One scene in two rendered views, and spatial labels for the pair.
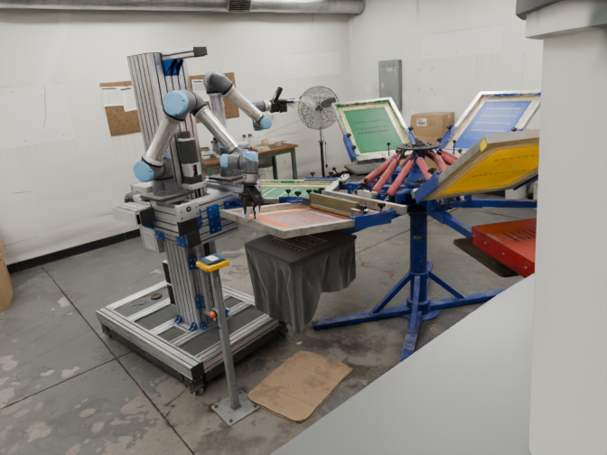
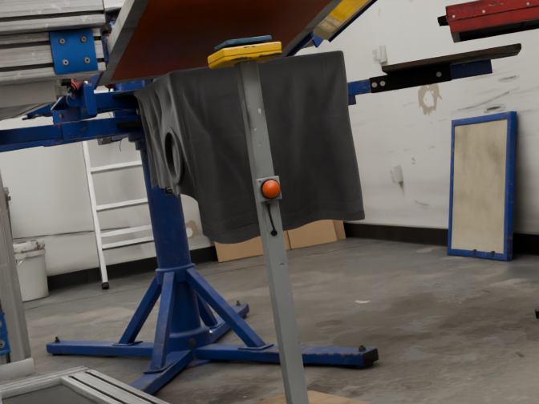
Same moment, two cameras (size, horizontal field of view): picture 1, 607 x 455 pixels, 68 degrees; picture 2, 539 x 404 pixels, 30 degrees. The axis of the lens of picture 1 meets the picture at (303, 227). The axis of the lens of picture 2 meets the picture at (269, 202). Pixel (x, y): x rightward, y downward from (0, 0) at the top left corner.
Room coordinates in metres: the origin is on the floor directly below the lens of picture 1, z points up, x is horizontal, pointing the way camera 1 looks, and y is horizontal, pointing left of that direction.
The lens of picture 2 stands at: (1.42, 2.51, 0.73)
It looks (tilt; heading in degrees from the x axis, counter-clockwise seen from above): 3 degrees down; 291
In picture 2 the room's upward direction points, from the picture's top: 9 degrees counter-clockwise
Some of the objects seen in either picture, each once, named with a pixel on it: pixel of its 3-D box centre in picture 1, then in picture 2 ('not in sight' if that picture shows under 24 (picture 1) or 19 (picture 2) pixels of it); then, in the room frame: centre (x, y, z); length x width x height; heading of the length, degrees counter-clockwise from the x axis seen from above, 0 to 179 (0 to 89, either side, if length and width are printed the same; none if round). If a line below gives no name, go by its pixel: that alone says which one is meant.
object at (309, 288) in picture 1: (327, 283); not in sight; (2.26, -0.11, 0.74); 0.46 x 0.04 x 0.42; 129
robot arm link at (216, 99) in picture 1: (218, 115); not in sight; (3.05, 0.49, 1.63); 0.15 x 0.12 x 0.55; 23
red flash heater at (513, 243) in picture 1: (560, 251); (538, 10); (1.71, -1.06, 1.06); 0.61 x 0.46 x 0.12; 9
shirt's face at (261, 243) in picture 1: (300, 239); not in sight; (2.42, 0.03, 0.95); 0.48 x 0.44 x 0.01; 129
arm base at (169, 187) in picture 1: (164, 184); not in sight; (2.56, 0.77, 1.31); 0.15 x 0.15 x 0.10
